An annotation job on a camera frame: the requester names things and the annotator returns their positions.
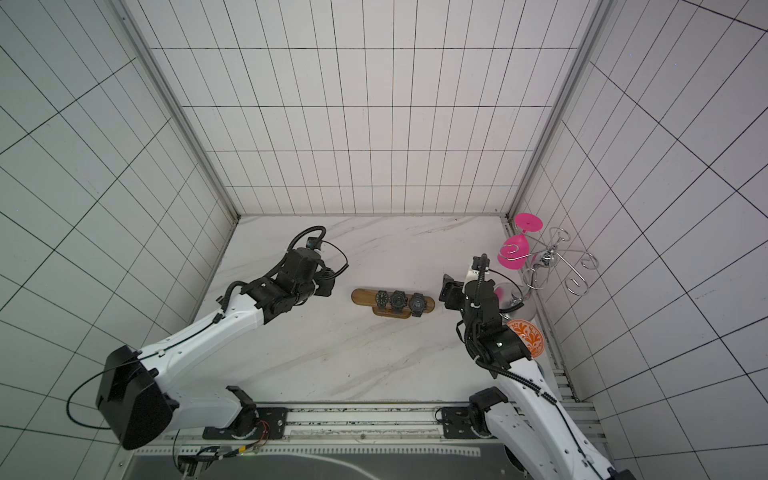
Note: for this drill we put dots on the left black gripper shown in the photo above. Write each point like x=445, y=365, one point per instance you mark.
x=327, y=277

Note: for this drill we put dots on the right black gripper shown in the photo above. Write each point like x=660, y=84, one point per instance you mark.
x=466, y=288

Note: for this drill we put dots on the brown wooden watch stand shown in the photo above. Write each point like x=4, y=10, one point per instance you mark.
x=366, y=298

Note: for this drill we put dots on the black round wrist watch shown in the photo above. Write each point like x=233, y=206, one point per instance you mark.
x=398, y=301

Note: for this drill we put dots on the black slim round watch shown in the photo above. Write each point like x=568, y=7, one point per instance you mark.
x=382, y=299

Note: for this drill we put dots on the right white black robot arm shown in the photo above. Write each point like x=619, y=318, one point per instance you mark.
x=555, y=447

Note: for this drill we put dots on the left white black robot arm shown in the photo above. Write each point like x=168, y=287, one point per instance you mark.
x=161, y=387

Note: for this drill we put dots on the pink plastic wine glass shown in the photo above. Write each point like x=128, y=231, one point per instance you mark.
x=516, y=249

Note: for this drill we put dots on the orange patterned plate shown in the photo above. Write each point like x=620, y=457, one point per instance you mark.
x=530, y=334

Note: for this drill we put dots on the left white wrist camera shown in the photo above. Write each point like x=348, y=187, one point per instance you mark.
x=314, y=243

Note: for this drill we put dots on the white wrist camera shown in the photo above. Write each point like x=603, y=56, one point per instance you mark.
x=314, y=243
x=478, y=268

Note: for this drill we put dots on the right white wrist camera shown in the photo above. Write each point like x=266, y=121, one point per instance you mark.
x=478, y=268

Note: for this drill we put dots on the silver wire glass rack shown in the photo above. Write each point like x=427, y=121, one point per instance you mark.
x=544, y=259

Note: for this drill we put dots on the aluminium mounting rail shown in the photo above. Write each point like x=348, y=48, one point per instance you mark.
x=325, y=422

